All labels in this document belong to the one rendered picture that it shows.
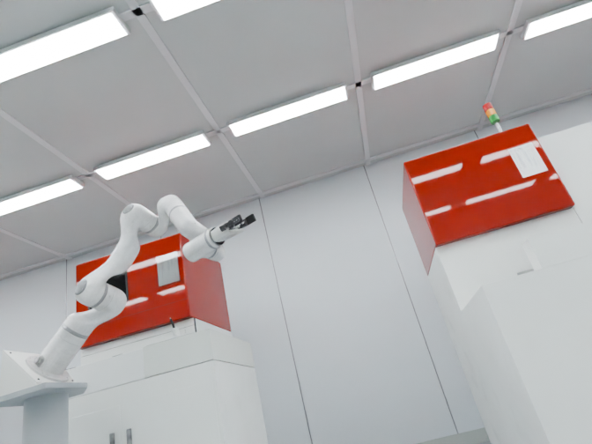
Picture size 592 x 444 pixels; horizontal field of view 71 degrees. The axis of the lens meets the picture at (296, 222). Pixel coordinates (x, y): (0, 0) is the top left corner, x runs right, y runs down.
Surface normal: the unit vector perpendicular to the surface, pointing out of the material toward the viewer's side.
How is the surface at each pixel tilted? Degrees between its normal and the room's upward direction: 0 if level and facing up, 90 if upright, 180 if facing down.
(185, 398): 90
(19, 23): 180
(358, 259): 90
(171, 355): 90
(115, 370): 90
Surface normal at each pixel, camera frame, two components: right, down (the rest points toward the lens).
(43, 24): 0.22, 0.88
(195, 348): -0.22, -0.37
